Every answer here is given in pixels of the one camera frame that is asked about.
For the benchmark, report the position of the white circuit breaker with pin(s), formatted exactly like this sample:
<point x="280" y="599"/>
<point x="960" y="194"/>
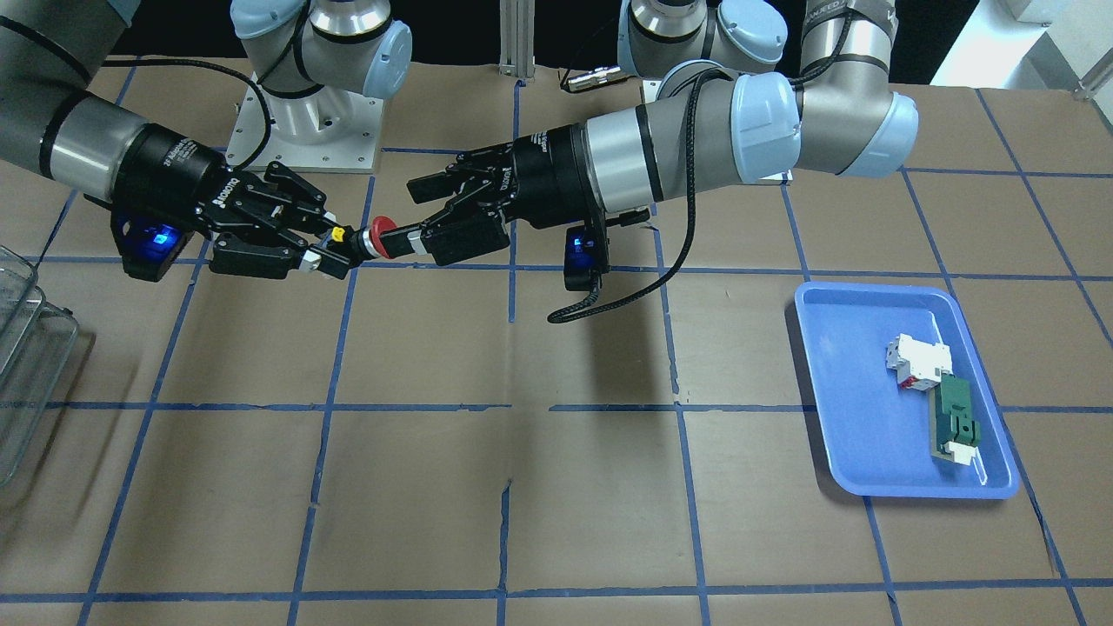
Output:
<point x="918" y="365"/>

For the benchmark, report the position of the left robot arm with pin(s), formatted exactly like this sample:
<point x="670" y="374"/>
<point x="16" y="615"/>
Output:
<point x="852" y="123"/>

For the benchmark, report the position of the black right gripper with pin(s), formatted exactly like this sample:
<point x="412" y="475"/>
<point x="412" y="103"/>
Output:
<point x="165" y="178"/>

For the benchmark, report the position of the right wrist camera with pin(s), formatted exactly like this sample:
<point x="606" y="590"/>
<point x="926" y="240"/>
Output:
<point x="147" y="247"/>

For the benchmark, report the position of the wire mesh shelf rack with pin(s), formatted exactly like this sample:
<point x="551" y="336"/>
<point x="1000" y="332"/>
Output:
<point x="37" y="339"/>

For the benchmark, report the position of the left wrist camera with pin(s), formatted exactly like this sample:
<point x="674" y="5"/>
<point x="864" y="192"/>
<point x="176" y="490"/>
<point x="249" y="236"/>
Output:
<point x="586" y="257"/>

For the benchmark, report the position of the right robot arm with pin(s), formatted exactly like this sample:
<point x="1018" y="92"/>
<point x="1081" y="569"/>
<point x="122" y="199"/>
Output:
<point x="70" y="109"/>

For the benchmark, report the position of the blue plastic tray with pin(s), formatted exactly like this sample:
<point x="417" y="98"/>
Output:
<point x="876" y="435"/>

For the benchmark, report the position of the red emergency stop button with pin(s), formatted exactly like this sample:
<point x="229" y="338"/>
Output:
<point x="360" y="245"/>

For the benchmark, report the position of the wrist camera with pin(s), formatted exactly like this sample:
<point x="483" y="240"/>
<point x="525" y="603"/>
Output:
<point x="586" y="257"/>
<point x="147" y="247"/>

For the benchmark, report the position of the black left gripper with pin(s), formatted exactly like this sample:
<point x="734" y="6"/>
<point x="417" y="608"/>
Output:
<point x="549" y="169"/>

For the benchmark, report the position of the aluminium frame post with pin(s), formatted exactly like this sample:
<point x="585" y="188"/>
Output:
<point x="516" y="32"/>

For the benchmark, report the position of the green terminal block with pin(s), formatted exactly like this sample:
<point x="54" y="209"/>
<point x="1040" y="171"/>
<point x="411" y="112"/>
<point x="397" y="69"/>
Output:
<point x="955" y="433"/>

